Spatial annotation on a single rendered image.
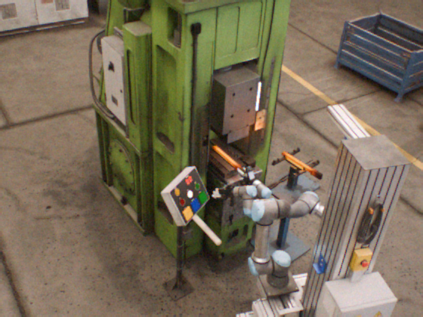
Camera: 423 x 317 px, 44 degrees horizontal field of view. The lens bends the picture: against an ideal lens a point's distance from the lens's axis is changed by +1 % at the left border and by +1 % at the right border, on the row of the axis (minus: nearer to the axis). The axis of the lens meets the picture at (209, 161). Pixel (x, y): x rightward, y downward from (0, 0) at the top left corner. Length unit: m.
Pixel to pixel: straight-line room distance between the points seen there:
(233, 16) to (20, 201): 2.93
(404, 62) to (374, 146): 4.59
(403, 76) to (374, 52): 0.54
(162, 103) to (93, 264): 1.59
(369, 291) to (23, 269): 2.92
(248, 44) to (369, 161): 1.49
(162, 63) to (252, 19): 0.71
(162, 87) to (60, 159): 2.24
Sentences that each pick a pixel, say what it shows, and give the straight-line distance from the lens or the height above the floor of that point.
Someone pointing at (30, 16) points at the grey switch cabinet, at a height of 0.24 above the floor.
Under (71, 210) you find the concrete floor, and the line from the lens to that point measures 5.22.
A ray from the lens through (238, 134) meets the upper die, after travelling 3.87.
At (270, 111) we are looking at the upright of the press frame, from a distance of 4.22.
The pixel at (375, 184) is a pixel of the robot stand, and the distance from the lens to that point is 2.65.
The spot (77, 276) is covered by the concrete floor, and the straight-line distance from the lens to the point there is 4.64.
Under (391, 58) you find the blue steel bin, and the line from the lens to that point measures 7.36.
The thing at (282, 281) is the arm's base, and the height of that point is 0.87.
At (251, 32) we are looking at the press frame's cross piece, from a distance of 3.71.
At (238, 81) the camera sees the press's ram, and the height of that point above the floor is 1.76.
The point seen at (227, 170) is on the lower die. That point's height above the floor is 0.98.
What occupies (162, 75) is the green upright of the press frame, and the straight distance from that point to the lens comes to 3.86.
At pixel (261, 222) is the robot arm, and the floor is 1.36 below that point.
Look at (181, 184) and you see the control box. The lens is 3.60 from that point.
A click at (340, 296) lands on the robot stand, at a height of 1.23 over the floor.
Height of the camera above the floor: 3.52
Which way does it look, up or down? 38 degrees down
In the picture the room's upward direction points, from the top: 4 degrees clockwise
